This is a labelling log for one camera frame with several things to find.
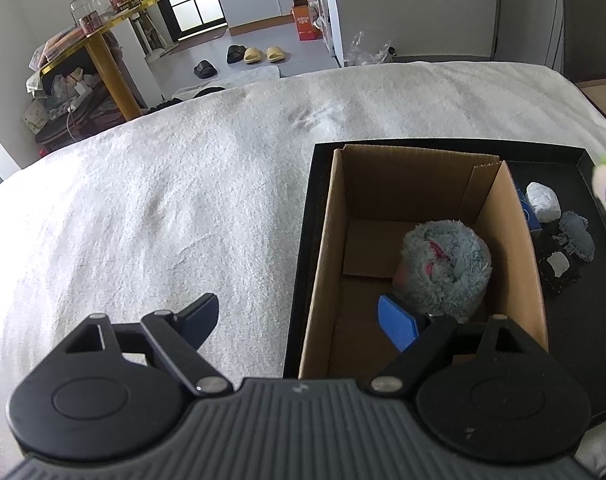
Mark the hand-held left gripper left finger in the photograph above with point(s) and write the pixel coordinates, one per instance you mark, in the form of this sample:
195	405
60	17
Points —
203	317

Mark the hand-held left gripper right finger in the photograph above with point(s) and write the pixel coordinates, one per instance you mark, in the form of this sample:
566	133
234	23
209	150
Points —
398	327

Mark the grey-blue fluffy plush toy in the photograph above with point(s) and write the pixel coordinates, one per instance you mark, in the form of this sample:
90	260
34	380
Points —
448	260

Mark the brown cardboard box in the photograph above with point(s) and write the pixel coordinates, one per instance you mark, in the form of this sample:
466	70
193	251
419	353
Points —
513	240

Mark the black soft toy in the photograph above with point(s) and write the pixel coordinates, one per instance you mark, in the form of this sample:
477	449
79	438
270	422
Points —
570	274

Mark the black tray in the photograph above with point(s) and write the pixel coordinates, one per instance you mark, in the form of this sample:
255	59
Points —
583	310

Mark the white soft bundle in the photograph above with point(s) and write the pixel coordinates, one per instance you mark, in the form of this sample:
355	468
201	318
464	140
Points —
543	202

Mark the small grey fluffy toy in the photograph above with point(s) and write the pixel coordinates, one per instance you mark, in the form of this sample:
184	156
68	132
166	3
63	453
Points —
578	235

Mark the small blue box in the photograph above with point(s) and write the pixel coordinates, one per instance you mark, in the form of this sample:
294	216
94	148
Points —
529	219

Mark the white floor mat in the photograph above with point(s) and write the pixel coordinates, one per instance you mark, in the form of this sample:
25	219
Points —
243	77

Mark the black slipper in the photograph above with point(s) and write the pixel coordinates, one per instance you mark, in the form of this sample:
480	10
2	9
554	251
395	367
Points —
235	54
205	68

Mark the beige slipper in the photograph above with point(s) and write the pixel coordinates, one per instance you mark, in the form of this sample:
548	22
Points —
275	54
253	55

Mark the yellow table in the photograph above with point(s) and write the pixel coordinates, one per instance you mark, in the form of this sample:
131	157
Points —
108	67

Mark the clear plastic bag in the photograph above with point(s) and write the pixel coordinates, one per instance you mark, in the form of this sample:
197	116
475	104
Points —
368	50

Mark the white fan stand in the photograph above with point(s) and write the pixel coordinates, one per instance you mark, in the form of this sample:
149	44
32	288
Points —
153	35

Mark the pink plastic container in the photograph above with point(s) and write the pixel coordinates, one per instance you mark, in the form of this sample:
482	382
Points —
58	42

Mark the orange cardboard box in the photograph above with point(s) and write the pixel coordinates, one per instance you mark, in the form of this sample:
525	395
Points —
305	22

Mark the clear glass jar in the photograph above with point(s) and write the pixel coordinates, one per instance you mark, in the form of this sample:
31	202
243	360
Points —
85	10

